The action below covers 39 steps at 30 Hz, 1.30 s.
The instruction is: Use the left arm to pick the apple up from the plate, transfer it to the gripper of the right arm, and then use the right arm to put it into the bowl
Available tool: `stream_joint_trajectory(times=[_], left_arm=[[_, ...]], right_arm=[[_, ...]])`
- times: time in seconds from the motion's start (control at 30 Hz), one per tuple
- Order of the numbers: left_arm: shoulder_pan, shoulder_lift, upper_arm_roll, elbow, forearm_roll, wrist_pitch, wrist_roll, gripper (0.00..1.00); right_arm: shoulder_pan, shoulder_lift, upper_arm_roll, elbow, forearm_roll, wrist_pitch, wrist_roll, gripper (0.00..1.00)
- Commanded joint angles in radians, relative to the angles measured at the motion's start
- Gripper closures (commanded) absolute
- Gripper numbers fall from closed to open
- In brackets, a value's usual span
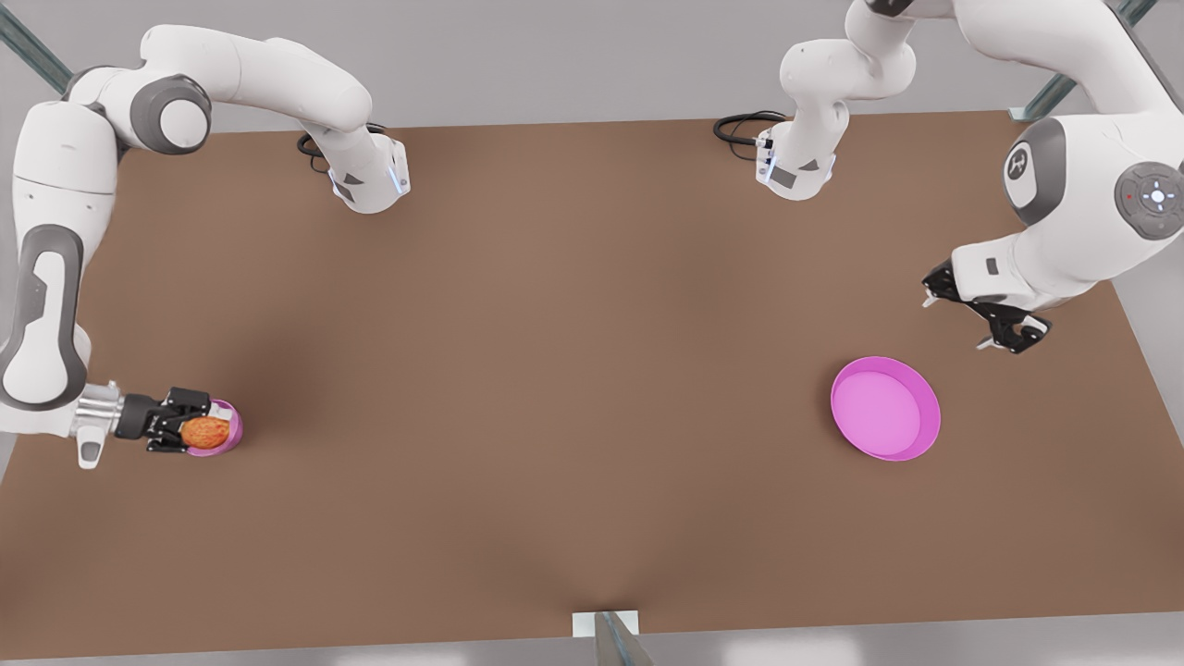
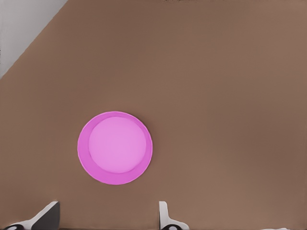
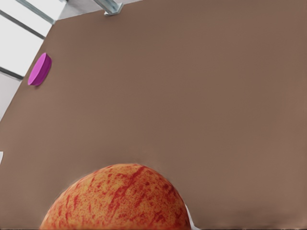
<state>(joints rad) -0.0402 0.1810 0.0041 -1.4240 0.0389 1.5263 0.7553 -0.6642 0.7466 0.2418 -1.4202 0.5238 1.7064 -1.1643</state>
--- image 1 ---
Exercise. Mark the pink round plate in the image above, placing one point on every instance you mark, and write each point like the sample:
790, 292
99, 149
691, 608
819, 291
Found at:
879, 407

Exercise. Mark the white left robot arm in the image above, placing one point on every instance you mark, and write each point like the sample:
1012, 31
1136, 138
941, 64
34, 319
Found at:
1082, 185

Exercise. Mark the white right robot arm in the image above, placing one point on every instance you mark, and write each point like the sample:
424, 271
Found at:
60, 185

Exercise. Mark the silver frame post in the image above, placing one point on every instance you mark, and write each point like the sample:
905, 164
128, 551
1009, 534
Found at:
612, 638
1064, 83
32, 51

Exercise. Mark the small pink bowl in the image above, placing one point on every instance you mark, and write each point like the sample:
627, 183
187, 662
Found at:
232, 435

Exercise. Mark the orange-red apple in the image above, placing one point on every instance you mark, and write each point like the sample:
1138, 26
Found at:
205, 432

